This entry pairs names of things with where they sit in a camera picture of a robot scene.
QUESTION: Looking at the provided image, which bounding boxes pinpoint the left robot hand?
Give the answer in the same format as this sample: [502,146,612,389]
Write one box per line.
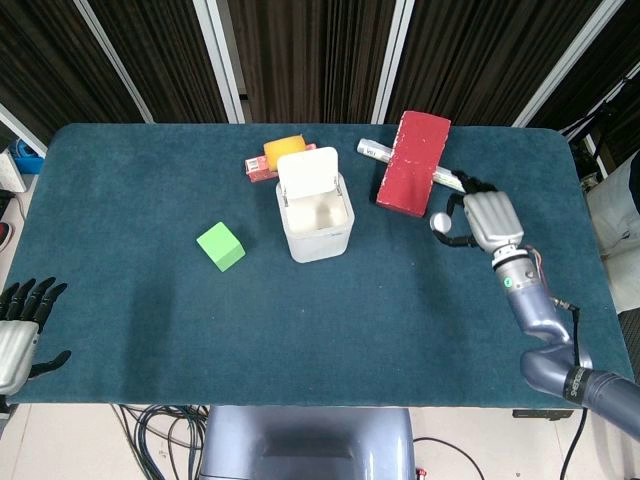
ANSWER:
[0,276,72,396]

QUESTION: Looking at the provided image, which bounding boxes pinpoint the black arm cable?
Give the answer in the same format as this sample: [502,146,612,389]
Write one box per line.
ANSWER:
[549,298,590,480]

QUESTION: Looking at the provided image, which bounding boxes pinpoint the teal table cloth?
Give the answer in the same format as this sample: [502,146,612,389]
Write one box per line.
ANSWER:
[7,122,631,407]

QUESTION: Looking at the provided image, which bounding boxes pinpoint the white fabric bag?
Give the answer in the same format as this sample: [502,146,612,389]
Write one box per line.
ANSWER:
[584,149,640,314]

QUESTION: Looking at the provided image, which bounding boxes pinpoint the black table control panel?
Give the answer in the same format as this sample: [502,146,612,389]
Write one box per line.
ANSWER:
[512,408,575,420]

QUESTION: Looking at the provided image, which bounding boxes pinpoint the white frame post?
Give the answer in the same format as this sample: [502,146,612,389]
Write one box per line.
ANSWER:
[512,0,626,129]
[74,0,154,124]
[372,0,416,124]
[192,0,246,124]

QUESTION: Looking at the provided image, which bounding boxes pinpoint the blue-grey robot torso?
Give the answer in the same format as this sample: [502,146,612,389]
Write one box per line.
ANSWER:
[199,405,416,480]

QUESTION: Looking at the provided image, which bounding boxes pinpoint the green foam cube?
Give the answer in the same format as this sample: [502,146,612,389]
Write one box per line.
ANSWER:
[195,221,247,274]

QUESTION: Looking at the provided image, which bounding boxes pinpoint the dark pleated curtain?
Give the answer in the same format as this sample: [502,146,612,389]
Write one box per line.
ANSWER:
[0,0,640,134]

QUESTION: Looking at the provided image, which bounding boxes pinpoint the blue plastic item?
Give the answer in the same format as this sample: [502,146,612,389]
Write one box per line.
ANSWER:
[12,137,46,174]

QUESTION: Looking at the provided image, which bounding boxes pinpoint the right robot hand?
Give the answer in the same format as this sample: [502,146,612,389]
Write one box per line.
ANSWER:
[430,172,526,254]

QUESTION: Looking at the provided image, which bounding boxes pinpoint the yellow sponge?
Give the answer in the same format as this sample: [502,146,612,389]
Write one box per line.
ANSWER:
[263,133,307,173]

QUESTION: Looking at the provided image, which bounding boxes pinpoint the black floor cable bundle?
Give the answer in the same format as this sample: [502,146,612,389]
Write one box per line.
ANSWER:
[112,404,211,480]

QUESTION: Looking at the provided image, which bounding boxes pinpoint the red cardboard wrap box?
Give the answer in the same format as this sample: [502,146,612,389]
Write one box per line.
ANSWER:
[244,143,319,185]

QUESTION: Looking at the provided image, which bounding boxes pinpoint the red foam brick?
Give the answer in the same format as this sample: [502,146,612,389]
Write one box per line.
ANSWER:
[375,110,453,220]

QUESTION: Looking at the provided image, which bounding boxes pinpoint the white open-lid container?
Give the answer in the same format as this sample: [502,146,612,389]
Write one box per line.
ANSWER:
[275,146,356,265]

